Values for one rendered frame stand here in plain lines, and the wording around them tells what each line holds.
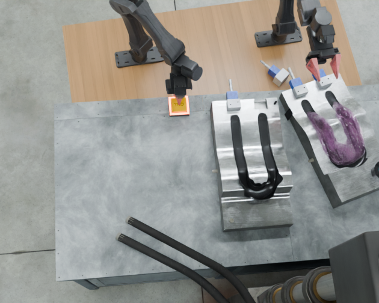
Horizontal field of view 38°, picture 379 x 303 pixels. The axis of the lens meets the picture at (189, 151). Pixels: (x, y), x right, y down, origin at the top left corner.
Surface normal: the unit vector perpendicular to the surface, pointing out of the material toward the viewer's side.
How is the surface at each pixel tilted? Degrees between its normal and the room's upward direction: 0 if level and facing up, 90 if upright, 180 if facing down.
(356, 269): 90
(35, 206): 0
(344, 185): 0
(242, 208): 0
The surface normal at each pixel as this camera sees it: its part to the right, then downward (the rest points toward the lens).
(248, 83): 0.04, -0.31
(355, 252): -1.00, 0.07
